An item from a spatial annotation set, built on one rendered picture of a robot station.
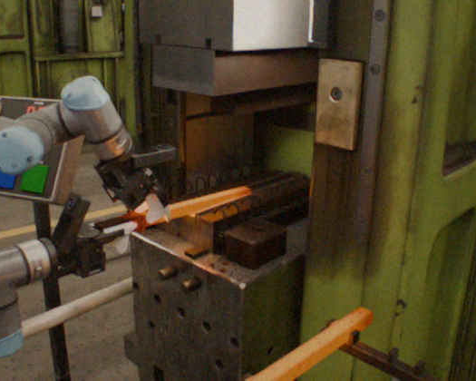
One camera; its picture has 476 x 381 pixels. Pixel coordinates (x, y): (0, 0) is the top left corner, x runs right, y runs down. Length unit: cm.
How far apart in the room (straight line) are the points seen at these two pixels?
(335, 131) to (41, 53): 496
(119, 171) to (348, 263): 51
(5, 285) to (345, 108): 70
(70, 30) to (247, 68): 481
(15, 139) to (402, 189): 70
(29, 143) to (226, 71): 45
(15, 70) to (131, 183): 496
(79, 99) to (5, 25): 498
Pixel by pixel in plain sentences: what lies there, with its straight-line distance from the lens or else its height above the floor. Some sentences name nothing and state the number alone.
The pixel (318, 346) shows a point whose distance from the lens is 88.
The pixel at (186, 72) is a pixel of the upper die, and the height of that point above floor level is 131.
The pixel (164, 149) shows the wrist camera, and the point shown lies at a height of 116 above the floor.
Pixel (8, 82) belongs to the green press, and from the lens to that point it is 598.
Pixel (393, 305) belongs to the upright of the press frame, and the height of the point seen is 87.
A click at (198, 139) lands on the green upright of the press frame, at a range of 148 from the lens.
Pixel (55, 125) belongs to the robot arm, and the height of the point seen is 124.
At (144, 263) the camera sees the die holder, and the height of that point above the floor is 85.
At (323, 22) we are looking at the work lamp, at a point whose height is 143.
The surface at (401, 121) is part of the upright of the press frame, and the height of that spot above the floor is 126.
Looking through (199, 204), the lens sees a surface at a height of 101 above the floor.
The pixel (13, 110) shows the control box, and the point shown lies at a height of 117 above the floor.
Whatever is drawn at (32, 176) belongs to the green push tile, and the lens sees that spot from 151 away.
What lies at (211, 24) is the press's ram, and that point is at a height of 141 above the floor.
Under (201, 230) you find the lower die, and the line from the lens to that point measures 123.
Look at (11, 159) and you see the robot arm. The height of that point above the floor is 122.
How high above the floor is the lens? 145
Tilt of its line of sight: 18 degrees down
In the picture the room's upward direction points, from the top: 1 degrees clockwise
